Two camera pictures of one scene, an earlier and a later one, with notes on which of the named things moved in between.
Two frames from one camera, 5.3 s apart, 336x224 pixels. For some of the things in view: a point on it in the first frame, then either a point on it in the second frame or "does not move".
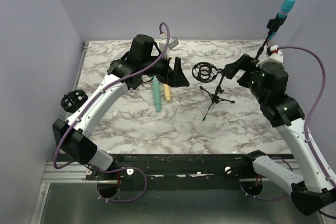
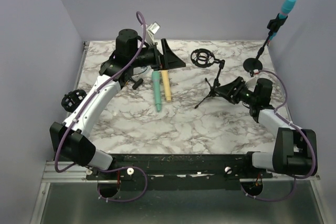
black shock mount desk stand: x=72 y=100 does not move
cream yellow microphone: x=167 y=92 does not move
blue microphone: x=286 y=7 does not move
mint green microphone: x=156 y=87 does not move
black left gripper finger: x=179 y=79 to x=171 y=60
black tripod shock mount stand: x=206 y=72 to x=203 y=57
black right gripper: x=245 y=62 to x=227 y=91
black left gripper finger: x=171 y=78 to x=163 y=67
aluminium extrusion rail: x=74 y=172 does not move
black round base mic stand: x=272 y=26 does not move
